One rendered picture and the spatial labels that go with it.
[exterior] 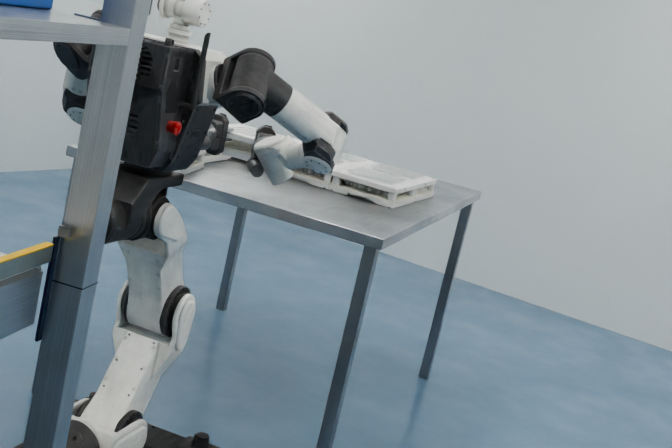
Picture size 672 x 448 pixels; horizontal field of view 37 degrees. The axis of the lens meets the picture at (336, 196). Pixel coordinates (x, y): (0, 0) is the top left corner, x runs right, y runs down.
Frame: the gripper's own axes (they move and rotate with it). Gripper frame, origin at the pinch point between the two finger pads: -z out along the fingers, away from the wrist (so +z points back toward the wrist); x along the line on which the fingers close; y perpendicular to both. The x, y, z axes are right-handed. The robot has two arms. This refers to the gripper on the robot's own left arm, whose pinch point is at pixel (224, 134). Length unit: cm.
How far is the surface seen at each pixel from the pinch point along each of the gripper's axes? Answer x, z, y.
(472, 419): 107, -130, 61
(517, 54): -36, -356, -28
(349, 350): 55, -15, 49
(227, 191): 18.4, -8.0, 0.0
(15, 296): 14, 125, 45
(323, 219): 18.4, -13.3, 31.6
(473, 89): -8, -356, -50
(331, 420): 78, -14, 49
